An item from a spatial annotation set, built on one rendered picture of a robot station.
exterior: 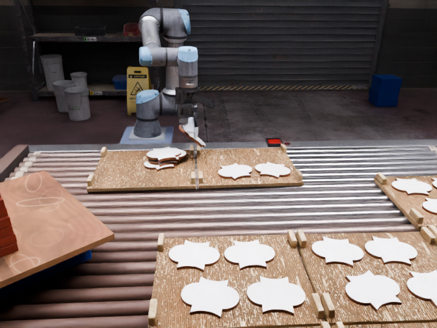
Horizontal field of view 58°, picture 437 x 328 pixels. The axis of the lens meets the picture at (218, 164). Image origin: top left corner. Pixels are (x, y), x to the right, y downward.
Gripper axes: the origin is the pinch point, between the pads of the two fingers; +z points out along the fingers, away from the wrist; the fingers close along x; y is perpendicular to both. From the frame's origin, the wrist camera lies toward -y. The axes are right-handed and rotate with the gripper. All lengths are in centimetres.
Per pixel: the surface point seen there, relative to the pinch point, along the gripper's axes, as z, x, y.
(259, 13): -9, -429, -201
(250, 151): 11.8, -0.6, -26.3
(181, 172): 12.0, 11.8, 8.2
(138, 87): 72, -352, -11
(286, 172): 10.4, 24.8, -32.3
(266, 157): 11.7, 7.4, -31.3
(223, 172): 10.6, 18.6, -7.6
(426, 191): 10, 53, -76
